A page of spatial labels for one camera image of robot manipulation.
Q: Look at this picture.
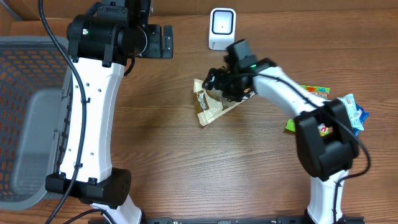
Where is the beige nut snack pouch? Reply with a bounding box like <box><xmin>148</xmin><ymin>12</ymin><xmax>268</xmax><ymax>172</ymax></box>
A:
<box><xmin>193</xmin><ymin>79</ymin><xmax>255</xmax><ymax>126</ymax></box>

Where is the green Haribo gummy bag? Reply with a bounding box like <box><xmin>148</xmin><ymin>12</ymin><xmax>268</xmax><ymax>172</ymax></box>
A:
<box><xmin>285</xmin><ymin>85</ymin><xmax>331</xmax><ymax>136</ymax></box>

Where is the light teal snack wrapper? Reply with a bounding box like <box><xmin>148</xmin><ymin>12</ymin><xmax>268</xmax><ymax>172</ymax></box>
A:
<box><xmin>338</xmin><ymin>93</ymin><xmax>364</xmax><ymax>131</ymax></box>

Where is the blue snack bar wrapper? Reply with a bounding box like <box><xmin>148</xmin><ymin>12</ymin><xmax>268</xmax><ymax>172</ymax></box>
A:
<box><xmin>353</xmin><ymin>104</ymin><xmax>369</xmax><ymax>136</ymax></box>

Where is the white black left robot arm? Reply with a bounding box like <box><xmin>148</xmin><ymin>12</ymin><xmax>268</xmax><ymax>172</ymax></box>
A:
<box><xmin>45</xmin><ymin>0</ymin><xmax>174</xmax><ymax>223</ymax></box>

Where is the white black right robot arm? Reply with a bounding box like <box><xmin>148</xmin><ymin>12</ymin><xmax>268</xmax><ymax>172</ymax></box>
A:
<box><xmin>202</xmin><ymin>39</ymin><xmax>359</xmax><ymax>223</ymax></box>

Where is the white barcode scanner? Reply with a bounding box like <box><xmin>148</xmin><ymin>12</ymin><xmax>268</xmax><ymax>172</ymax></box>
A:
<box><xmin>208</xmin><ymin>7</ymin><xmax>236</xmax><ymax>51</ymax></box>

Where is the grey plastic mesh basket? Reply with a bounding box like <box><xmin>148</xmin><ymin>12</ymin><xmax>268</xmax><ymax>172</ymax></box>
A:
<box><xmin>1</xmin><ymin>36</ymin><xmax>72</xmax><ymax>210</ymax></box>

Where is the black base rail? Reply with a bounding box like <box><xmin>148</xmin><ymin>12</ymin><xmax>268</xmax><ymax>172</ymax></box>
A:
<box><xmin>144</xmin><ymin>216</ymin><xmax>366</xmax><ymax>224</ymax></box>

